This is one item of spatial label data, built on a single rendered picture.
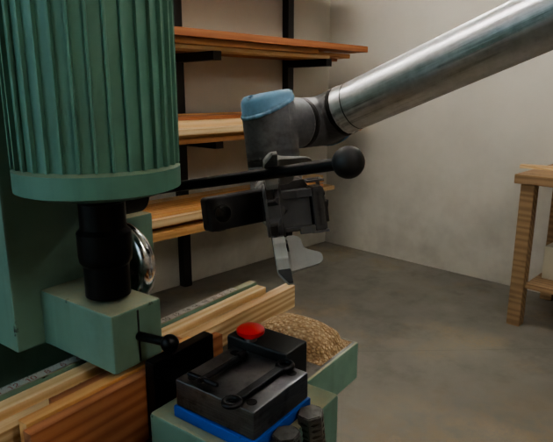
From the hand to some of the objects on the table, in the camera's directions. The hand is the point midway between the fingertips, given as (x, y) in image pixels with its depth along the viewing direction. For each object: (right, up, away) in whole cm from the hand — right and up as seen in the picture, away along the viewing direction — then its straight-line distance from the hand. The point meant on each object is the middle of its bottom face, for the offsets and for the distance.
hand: (276, 221), depth 61 cm
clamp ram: (-8, -23, -2) cm, 24 cm away
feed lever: (-19, -6, +18) cm, 27 cm away
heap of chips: (+3, -18, +20) cm, 27 cm away
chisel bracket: (-21, -17, +4) cm, 27 cm away
